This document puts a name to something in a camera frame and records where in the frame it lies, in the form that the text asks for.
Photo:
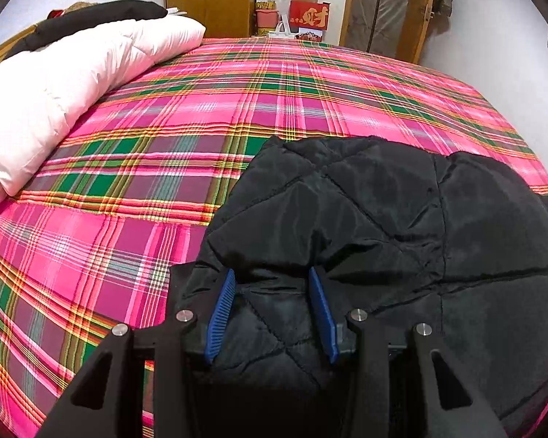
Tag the red cloth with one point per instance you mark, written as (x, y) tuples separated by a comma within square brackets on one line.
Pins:
[(57, 12)]

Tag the wooden framed door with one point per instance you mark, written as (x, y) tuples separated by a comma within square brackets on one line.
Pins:
[(383, 4)]

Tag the red gift box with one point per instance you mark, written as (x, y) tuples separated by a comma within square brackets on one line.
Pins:
[(308, 18)]

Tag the pink plaid bed sheet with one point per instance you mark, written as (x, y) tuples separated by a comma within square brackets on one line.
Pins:
[(164, 146)]

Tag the black cloth on duvet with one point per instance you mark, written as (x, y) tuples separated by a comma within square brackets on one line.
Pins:
[(96, 16)]

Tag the hanging clothes on door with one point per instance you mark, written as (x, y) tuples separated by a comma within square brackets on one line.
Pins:
[(443, 0)]

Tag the wooden headboard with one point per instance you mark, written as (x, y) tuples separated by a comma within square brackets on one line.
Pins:
[(0, 48)]

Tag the pale pink duvet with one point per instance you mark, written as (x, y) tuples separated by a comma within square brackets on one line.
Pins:
[(73, 77)]

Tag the pink bucket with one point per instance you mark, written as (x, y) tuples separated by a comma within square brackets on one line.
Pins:
[(267, 20)]

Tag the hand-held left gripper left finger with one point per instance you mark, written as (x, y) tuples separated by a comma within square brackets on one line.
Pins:
[(221, 310)]

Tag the black quilted jacket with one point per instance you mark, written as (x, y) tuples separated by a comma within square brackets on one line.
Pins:
[(392, 219)]

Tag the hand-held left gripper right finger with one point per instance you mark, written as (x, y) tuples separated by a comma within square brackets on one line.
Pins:
[(324, 315)]

